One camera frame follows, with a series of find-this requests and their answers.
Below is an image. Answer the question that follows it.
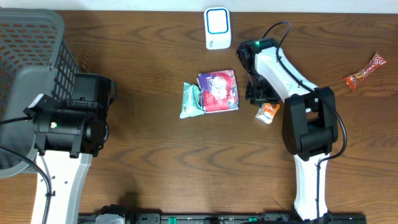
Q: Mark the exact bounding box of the small orange snack packet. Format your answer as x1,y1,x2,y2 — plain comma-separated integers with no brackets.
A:
255,103,280,124

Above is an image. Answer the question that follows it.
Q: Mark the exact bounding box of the purple red noodle packet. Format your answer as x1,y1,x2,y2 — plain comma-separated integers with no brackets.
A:
197,70,239,113

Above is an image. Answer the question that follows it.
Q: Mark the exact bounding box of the teal white snack packet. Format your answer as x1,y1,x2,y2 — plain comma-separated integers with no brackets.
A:
180,83,205,119

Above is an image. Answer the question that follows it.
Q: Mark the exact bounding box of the red orange snack bag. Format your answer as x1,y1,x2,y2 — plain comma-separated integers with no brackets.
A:
343,52,387,90

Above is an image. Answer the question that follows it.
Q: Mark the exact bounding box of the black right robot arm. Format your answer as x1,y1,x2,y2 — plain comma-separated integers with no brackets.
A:
236,38,338,223

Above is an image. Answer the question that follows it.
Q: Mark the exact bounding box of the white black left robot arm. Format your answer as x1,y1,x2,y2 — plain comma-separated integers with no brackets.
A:
24,73,118,223

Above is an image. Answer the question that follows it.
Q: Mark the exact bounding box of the white barcode scanner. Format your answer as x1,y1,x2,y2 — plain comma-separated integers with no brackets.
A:
203,7,232,50

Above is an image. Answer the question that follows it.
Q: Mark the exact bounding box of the dark grey plastic basket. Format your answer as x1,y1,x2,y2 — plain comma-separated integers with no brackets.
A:
1,8,80,160

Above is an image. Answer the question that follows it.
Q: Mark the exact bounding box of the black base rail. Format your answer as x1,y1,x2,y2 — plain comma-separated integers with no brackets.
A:
77,212,367,224

